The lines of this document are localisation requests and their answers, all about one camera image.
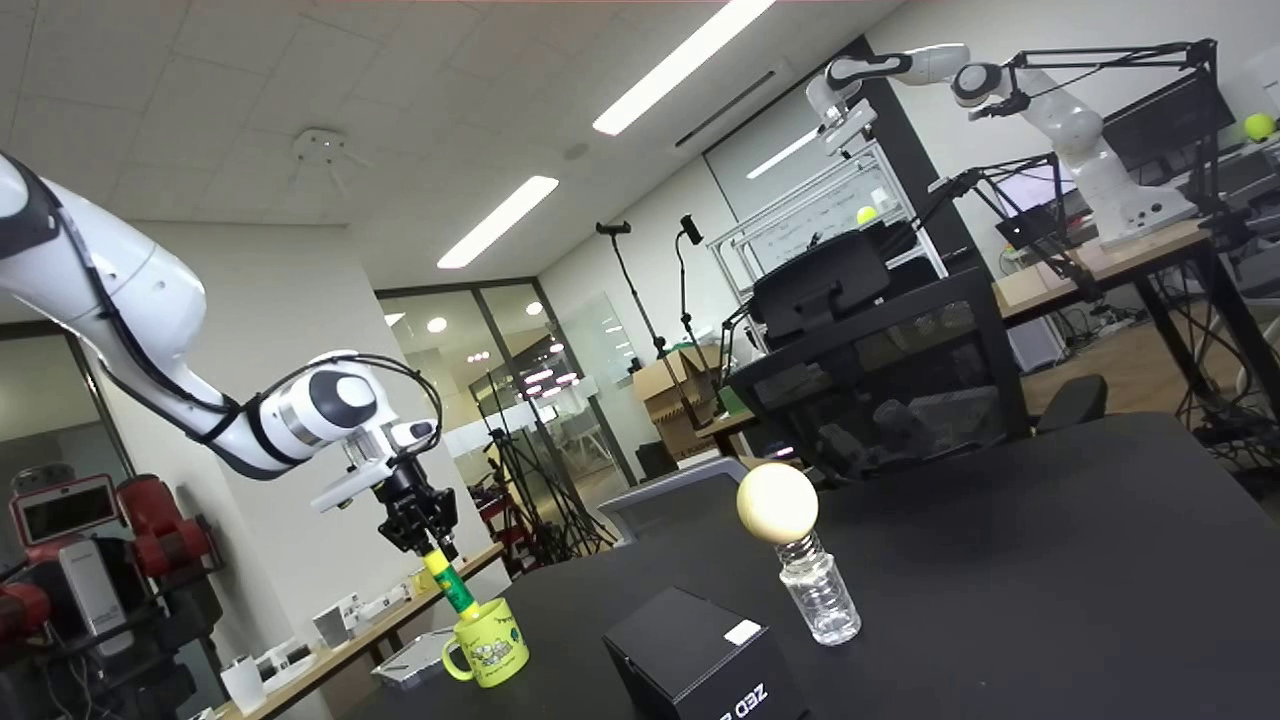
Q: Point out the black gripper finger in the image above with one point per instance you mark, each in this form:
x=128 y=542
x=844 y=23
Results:
x=410 y=542
x=440 y=532

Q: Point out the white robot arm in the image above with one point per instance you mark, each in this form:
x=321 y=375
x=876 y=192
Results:
x=137 y=310

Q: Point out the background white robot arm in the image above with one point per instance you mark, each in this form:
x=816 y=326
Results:
x=1033 y=85

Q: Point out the lime green mug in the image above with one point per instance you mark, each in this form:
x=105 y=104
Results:
x=485 y=645

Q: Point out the black rectangular box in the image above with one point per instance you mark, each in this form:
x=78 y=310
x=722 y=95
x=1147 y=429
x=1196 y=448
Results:
x=684 y=656

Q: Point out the black wire rack cart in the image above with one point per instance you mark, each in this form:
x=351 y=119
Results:
x=907 y=383

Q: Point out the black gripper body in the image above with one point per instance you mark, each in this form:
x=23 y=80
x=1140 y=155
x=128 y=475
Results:
x=410 y=496

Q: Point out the yellow-white ball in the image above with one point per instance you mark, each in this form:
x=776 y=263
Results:
x=776 y=500

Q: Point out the wooden background desk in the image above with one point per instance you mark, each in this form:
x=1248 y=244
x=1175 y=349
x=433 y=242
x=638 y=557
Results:
x=326 y=656

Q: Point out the red black robot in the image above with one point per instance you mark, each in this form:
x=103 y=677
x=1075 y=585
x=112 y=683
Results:
x=105 y=605

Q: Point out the clear plastic bottle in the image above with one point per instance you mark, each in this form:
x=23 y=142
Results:
x=816 y=591

